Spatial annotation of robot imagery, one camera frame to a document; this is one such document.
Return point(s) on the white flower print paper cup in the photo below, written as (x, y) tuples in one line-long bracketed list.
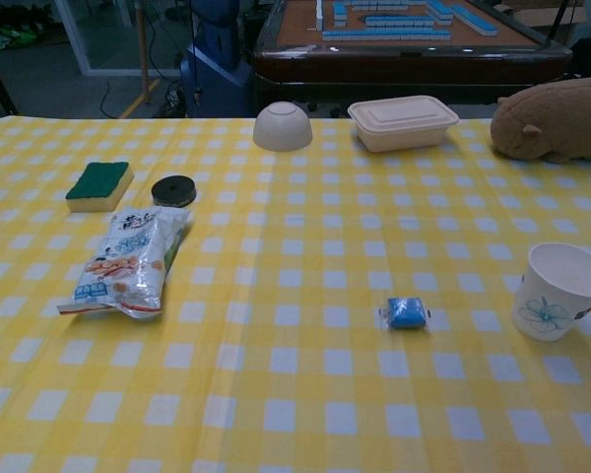
[(546, 315)]

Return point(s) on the beige upturned bowl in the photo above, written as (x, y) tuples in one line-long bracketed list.
[(282, 130)]

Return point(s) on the black round disc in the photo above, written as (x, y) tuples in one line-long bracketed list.
[(174, 192)]

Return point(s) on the small blue wrapped block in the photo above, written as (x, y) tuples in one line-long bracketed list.
[(404, 313)]

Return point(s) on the beige lidded lunch box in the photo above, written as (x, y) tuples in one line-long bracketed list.
[(404, 123)]

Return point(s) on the yellow white checkered tablecloth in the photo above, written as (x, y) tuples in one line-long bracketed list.
[(295, 394)]

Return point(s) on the white snack bag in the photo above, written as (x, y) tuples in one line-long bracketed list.
[(128, 261)]

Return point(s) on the blue chair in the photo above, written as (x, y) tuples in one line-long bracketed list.
[(216, 79)]

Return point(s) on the green and yellow sponge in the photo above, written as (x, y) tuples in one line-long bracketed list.
[(101, 184)]

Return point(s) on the dark wood mahjong table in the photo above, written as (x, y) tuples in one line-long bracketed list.
[(404, 64)]

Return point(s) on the long blue mahjong tile row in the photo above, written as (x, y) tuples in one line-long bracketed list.
[(384, 35)]

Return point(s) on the short blue mahjong tile row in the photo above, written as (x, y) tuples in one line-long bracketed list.
[(399, 21)]

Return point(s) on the wooden pole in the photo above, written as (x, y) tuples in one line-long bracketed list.
[(144, 49)]

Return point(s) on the diagonal blue mahjong tile row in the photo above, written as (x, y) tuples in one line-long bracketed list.
[(468, 20)]

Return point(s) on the brown plush capybara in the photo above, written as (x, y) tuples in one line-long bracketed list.
[(556, 123)]

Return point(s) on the white door frame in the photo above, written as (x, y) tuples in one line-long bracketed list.
[(76, 44)]

